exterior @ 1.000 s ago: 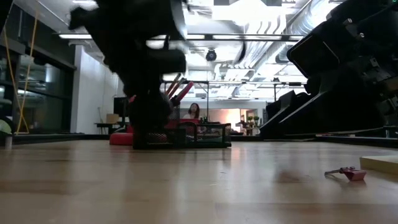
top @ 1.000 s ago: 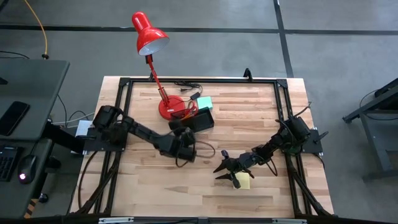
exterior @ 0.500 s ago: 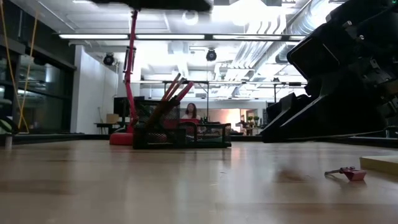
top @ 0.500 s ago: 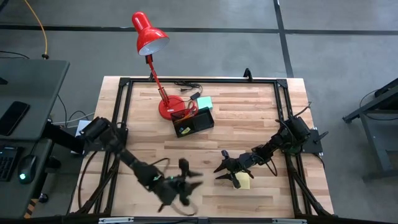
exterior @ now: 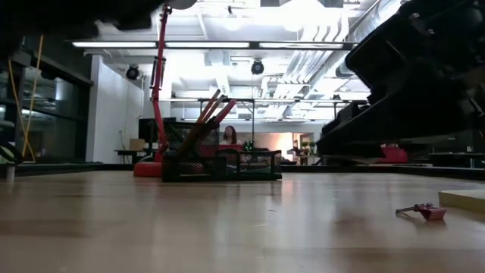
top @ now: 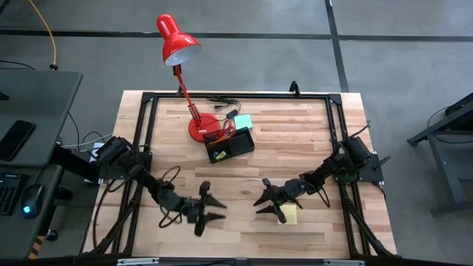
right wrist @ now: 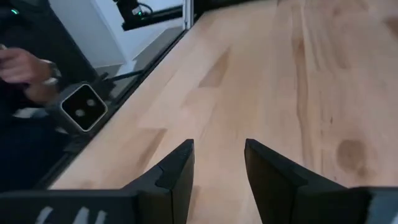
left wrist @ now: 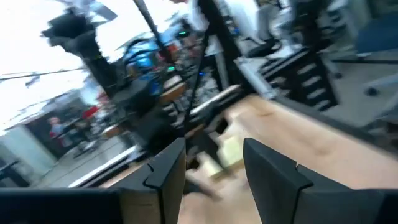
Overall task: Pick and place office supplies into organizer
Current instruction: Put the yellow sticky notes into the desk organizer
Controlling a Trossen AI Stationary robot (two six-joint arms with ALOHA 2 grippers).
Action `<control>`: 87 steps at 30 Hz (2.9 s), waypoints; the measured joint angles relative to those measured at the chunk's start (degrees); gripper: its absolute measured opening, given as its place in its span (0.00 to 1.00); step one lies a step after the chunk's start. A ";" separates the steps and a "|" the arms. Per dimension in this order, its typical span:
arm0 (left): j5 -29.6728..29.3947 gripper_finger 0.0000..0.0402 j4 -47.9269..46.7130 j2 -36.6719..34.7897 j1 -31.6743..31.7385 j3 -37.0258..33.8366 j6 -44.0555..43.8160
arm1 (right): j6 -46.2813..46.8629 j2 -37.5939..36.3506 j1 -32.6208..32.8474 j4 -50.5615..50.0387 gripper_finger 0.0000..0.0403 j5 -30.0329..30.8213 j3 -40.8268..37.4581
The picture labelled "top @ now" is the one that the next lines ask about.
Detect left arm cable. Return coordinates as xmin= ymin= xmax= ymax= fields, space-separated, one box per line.
xmin=157 ymin=165 xmax=184 ymax=229

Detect dark metal table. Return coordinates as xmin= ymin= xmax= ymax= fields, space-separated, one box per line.
xmin=406 ymin=92 xmax=473 ymax=217

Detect dark grey desk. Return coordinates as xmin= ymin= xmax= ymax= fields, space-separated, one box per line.
xmin=0 ymin=69 xmax=108 ymax=259

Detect black smartphone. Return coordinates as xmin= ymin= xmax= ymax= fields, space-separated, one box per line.
xmin=0 ymin=120 xmax=37 ymax=163

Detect red desk lamp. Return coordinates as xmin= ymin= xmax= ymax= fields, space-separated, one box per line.
xmin=156 ymin=13 xmax=222 ymax=144

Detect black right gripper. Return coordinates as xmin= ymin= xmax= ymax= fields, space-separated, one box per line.
xmin=253 ymin=177 xmax=307 ymax=225

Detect large yellow sticky note pad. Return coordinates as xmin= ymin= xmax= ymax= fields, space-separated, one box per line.
xmin=276 ymin=202 xmax=299 ymax=226

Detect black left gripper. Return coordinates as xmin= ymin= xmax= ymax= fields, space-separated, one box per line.
xmin=180 ymin=180 xmax=228 ymax=237

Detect black aluminium table frame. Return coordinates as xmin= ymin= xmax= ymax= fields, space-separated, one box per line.
xmin=83 ymin=90 xmax=400 ymax=266

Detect red-handled scissors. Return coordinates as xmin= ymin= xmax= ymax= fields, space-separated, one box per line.
xmin=212 ymin=118 xmax=237 ymax=143

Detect black mesh desk organizer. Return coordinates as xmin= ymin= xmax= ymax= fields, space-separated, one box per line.
xmin=203 ymin=126 xmax=256 ymax=164

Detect black lamp power cable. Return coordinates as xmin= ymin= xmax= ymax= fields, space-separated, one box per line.
xmin=206 ymin=95 xmax=242 ymax=121

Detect yellow cable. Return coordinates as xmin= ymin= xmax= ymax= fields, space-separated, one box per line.
xmin=28 ymin=0 xmax=59 ymax=71

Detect thick black hose cable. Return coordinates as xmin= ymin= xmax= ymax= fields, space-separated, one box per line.
xmin=92 ymin=180 xmax=114 ymax=250

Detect silver metal bracket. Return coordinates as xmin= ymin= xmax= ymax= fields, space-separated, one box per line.
xmin=323 ymin=259 xmax=366 ymax=266
xmin=117 ymin=257 xmax=160 ymax=266

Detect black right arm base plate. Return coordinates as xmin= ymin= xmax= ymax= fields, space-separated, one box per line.
xmin=334 ymin=153 xmax=391 ymax=183

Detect teal sticky note pad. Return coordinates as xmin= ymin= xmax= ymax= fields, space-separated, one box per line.
xmin=234 ymin=113 xmax=254 ymax=131

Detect black computer mouse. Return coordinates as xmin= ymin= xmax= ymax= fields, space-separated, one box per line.
xmin=21 ymin=183 xmax=45 ymax=219

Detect black keyboard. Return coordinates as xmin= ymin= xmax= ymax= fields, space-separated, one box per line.
xmin=0 ymin=173 xmax=25 ymax=217

